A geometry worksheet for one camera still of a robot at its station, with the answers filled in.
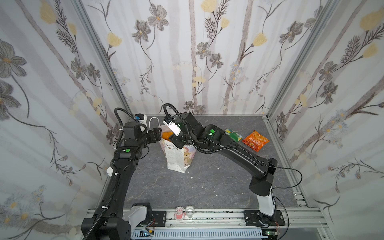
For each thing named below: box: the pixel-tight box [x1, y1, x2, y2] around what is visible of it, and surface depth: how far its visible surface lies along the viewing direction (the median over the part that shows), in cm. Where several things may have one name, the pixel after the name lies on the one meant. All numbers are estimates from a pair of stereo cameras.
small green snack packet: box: [224, 128, 243, 143], surface depth 107 cm
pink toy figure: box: [174, 206, 185, 221], surface depth 75 cm
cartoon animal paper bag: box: [159, 125, 197, 174], surface depth 84 cm
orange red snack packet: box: [241, 130, 270, 152], surface depth 104 cm
